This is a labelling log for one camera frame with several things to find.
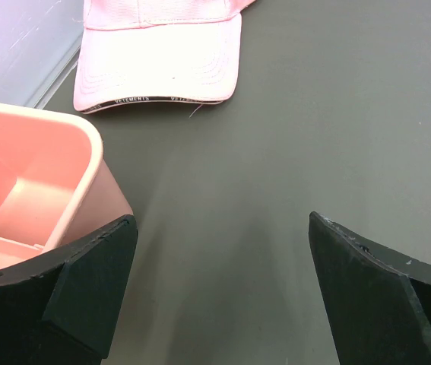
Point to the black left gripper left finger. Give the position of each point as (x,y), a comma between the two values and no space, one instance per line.
(62,306)

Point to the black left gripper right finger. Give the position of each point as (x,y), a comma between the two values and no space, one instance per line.
(377,300)

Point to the pink baseball cap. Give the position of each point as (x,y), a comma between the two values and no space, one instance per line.
(184,51)

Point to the pink divided organizer tray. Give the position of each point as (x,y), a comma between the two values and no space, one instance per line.
(55,186)

